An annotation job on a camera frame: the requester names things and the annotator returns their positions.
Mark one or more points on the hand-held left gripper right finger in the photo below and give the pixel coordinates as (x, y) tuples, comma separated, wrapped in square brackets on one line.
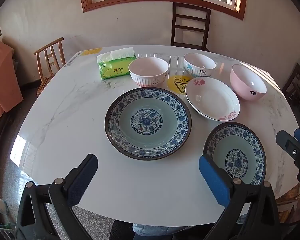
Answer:
[(213, 180)]

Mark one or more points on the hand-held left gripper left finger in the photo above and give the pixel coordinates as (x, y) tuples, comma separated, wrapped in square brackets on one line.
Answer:
[(82, 180)]

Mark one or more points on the small blue patterned plate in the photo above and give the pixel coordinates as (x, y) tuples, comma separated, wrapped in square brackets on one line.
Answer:
[(237, 155)]

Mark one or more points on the plain pink bowl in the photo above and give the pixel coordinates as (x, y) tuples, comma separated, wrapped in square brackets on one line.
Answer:
[(245, 90)]

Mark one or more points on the white plate with red flowers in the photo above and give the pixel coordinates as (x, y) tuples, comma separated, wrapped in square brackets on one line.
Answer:
[(210, 100)]

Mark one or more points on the large blue patterned plate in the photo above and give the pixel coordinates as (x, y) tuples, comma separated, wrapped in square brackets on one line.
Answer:
[(147, 123)]

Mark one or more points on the white bowl with blue print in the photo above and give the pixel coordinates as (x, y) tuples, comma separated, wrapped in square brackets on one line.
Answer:
[(198, 71)]

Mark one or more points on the ribbed bowl with rabbit print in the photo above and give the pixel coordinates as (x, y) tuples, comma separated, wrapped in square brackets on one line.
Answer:
[(147, 76)]

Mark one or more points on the dark carved wooden chair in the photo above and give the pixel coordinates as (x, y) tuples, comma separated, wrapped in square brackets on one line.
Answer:
[(298, 90)]

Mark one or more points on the person's legs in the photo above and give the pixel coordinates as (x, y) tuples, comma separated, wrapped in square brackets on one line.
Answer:
[(152, 231)]

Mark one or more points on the round yellow warning sticker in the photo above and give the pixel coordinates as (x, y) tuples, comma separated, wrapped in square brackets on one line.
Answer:
[(176, 85)]

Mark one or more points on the green tissue pack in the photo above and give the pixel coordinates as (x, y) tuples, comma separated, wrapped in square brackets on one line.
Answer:
[(115, 68)]

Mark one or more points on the light wooden chair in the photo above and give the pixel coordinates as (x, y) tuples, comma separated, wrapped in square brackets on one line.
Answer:
[(51, 63)]

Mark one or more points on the pink covered cabinet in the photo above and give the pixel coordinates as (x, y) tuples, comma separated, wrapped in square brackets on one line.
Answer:
[(2, 80)]

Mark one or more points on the dark slatted wooden chair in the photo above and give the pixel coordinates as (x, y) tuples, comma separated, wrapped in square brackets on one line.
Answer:
[(190, 12)]

